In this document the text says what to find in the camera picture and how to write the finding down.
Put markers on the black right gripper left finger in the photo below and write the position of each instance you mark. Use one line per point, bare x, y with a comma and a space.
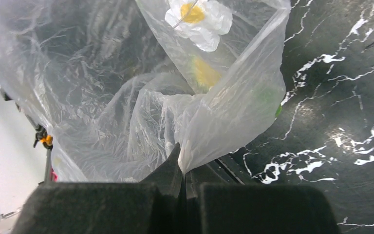
150, 206

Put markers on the clear plastic bag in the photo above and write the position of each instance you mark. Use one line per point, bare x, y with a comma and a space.
118, 83

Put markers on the yellow tape measure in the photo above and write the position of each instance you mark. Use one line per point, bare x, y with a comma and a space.
43, 137

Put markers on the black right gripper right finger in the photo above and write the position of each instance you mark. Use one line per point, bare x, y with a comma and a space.
218, 207

